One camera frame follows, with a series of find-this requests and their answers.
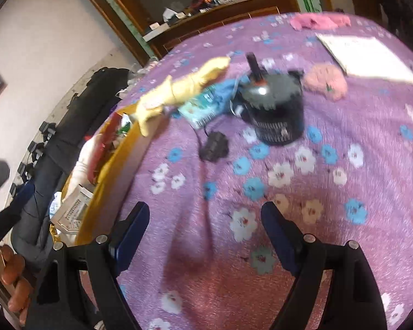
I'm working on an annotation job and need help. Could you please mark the clear plastic bags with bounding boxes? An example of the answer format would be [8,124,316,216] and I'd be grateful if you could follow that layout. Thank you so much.
[127,60,159,87]

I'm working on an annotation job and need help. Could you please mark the row of black chargers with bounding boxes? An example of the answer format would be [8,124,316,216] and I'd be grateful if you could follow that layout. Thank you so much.
[8,121,58,197]

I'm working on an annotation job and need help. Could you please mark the person's left hand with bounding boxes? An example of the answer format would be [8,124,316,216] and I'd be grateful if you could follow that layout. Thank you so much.
[0,244,34,325]

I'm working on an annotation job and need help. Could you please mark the brown wooden cabinet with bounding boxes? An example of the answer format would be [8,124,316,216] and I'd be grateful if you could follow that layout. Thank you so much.
[68,0,326,67]

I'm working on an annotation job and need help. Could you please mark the black power adapter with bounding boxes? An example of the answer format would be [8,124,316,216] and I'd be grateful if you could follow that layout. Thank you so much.
[197,131,230,163]

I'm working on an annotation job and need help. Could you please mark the dark grey bag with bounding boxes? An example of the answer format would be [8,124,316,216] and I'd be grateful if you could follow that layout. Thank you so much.
[11,137,92,262]

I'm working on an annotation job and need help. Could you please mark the yellow cloth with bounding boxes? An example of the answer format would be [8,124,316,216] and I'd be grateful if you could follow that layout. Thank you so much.
[134,57,232,137]

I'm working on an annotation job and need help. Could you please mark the red packet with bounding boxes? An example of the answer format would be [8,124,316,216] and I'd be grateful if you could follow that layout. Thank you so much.
[89,112,124,180]

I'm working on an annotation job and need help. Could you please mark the pink cloth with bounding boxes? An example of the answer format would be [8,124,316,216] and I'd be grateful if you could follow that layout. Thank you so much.
[290,13,352,31]

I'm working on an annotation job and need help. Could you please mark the teal packet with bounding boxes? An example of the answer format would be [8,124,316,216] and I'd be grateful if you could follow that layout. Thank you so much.
[176,78,242,128]

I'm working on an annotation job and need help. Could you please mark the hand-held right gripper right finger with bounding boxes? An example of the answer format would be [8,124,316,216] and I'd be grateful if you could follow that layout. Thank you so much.
[260,202,388,330]

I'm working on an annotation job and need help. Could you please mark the white printed box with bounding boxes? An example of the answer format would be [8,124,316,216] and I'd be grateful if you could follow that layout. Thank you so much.
[50,183,94,232]

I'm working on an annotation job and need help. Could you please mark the white paper sheet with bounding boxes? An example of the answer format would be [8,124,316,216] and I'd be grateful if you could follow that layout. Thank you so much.
[315,33,413,85]

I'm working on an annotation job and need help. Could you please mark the black round device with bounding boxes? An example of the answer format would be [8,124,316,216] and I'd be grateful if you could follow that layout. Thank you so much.
[233,52,306,147]

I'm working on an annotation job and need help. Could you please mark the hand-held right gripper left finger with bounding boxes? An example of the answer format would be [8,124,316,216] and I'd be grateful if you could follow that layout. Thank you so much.
[26,202,150,330]

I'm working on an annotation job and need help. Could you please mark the pink plush toy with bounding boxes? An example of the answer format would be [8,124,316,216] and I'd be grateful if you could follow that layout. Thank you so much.
[302,62,349,103]

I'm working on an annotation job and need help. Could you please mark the white foam box yellow tape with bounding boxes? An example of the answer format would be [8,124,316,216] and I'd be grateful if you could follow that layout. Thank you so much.
[49,108,166,248]

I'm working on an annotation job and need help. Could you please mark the black backpack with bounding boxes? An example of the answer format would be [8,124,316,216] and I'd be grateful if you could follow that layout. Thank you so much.
[66,67,132,147]

